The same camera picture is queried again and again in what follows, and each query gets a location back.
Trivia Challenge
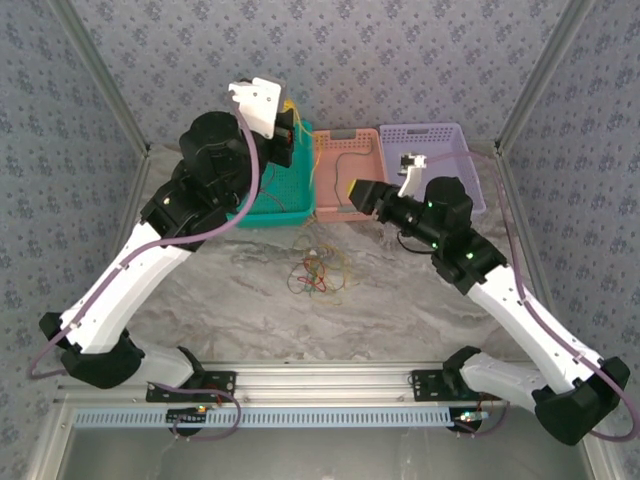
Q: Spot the aluminium side rail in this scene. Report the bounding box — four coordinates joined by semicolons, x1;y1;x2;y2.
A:
24;149;154;480
494;147;619;480

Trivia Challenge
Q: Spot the lilac perforated plastic basket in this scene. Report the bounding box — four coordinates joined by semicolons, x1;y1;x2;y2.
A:
378;122;488;216

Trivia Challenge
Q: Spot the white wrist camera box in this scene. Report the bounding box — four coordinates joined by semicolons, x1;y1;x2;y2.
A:
227;76;290;142
398;152;429;197

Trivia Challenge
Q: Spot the dark brown cable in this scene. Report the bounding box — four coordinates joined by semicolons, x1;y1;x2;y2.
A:
259;164;290;211

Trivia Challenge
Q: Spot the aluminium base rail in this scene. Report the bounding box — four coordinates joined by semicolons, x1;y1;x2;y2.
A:
55;360;591;407

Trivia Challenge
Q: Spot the dark green cable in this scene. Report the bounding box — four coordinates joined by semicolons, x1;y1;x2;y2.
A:
333;142;377;207

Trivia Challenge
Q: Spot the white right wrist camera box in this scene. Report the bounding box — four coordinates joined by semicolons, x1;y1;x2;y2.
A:
398;152;429;197

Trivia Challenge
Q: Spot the aluminium corner post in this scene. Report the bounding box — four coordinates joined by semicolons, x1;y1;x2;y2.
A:
49;0;153;159
492;0;596;156

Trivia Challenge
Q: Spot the small black controller board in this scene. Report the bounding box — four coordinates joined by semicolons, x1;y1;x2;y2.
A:
166;405;210;437
451;408;490;435

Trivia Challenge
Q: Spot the grey slotted cable duct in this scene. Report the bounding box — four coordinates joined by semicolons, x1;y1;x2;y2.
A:
73;405;455;430

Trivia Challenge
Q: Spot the teal perforated plastic basket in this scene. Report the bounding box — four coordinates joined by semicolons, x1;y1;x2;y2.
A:
219;118;317;230

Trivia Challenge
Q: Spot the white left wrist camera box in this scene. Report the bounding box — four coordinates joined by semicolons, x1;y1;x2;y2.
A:
227;76;290;142

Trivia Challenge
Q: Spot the pink perforated plastic basket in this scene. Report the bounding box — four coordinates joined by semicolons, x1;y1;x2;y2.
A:
312;127;391;224

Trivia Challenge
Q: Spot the thin black right gripper wire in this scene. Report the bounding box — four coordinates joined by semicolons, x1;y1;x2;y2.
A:
396;228;437;257

